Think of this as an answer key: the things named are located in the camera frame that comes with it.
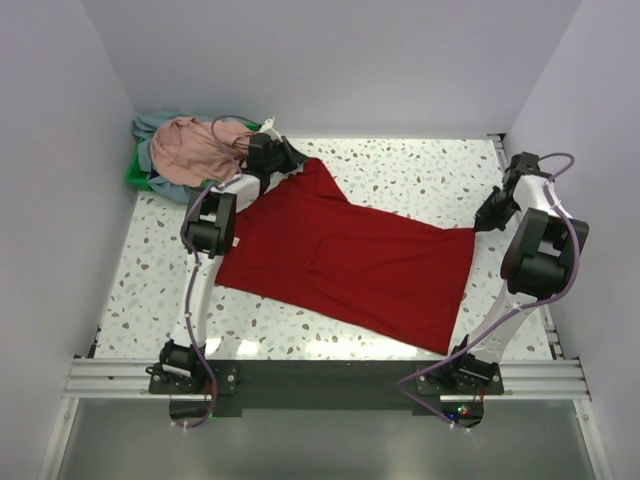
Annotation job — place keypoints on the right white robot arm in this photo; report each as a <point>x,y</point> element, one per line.
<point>539,266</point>

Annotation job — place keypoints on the aluminium frame rail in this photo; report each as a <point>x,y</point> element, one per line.
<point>535,369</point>

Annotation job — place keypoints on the light blue t shirt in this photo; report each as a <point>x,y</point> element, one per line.
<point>141,174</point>

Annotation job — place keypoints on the pink t shirt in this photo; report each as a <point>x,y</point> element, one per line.
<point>188,151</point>

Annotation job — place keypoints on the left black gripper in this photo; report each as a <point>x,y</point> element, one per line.
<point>294,157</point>

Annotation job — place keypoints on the green plastic bin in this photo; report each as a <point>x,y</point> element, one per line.
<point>175,153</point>

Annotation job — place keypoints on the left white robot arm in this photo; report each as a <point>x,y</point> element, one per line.
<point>207,232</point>

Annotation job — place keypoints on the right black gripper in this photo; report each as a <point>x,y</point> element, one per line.
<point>485,220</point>

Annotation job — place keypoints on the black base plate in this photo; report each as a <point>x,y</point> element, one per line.
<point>228,388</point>

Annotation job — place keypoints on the red t shirt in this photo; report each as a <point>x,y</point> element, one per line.
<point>305,244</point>

